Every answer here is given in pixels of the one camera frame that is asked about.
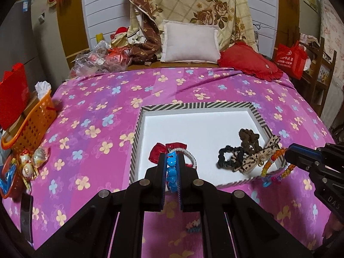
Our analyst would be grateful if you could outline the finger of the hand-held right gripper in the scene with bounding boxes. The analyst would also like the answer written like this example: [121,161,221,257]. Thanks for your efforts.
[285,144,323,171]

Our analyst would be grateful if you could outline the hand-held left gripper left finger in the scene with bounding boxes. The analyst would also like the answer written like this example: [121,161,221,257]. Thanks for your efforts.
[35,152,168,258]

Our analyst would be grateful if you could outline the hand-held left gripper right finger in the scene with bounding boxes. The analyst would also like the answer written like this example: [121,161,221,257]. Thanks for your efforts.
[176,153,314,258]

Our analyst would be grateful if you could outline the blue bead bracelet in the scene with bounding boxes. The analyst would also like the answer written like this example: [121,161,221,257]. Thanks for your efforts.
[166,152,179,193]

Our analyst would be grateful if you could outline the silver striped hair ring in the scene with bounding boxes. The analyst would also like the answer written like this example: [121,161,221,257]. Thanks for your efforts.
[169,148,198,169]

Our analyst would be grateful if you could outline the multicolour bead bracelet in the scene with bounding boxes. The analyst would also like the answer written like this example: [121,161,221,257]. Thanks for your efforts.
[260,147,296,189]

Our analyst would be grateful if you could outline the red shiny bow hair clip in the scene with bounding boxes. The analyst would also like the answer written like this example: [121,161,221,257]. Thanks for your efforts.
[149,141,189,166]

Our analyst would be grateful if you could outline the leopard print hair bow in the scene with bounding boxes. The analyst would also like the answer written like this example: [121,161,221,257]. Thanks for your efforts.
[232,136,281,174]

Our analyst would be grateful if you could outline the striped shallow cardboard box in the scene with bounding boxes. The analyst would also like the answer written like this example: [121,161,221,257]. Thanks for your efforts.
[129,101,289,188]

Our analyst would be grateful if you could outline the brown scrunchie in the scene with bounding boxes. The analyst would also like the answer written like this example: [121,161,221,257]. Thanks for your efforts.
[239,128,261,154]

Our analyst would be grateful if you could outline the wooden shelf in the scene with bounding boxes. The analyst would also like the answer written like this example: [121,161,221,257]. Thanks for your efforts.
[298,35,338,117]

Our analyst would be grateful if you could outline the red shopping bag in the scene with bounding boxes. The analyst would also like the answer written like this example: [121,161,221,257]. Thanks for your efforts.
[273,41,308,80]

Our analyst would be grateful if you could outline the floral curtain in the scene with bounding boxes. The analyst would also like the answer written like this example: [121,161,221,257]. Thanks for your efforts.
[318,0,344,130]

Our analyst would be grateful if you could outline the red frilled cushion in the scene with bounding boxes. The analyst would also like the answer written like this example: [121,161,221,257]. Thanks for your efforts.
[218,42,284,81]

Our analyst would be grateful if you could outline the red snack packets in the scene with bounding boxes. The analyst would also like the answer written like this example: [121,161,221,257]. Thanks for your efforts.
[103,47,133,72]

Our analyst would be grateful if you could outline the brown patterned blanket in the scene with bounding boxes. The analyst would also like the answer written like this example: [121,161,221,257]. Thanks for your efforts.
[114,0,162,63]

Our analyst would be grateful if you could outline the painted egg ornament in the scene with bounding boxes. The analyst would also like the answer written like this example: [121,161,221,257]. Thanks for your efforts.
[20,150,34,164]

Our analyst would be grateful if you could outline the large orange plastic basket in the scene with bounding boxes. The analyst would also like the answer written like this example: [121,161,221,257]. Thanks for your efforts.
[1,90,58,154]

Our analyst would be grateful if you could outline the white pillow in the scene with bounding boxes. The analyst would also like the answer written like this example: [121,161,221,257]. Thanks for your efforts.
[161,20,221,64]

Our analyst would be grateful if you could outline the black flat tablet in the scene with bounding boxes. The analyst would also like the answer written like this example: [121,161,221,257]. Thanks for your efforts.
[20,193,34,244]

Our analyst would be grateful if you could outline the clear plastic bag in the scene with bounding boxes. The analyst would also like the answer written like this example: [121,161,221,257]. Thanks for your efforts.
[70,41,114,77]

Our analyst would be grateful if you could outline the small orange plastic basket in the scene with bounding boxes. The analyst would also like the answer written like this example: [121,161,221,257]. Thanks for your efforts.
[0,156,22,200]

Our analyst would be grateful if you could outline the white tissue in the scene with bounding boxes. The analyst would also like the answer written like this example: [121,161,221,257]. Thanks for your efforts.
[35,81,52,100]

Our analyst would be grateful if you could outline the red santa toy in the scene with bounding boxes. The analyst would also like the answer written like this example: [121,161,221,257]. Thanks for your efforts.
[111,27,130,48]

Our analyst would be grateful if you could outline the blue foil wrapper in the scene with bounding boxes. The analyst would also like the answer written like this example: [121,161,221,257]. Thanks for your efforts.
[0,164,17,192]

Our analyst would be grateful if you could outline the red gift bag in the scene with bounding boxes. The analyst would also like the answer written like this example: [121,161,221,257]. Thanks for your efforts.
[0,63,31,131]

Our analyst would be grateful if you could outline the wooden door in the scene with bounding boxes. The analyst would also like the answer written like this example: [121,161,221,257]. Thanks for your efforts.
[56,0,91,60]

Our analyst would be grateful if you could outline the cream floral quilt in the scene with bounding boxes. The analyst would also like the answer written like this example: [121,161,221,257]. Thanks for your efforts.
[129,0,258,57]

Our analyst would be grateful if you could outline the grey refrigerator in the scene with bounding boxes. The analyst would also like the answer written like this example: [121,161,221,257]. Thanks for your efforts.
[0,0,68,92]

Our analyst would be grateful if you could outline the pastel bead bracelet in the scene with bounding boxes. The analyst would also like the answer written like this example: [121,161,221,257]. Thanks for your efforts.
[185,219,202,234]

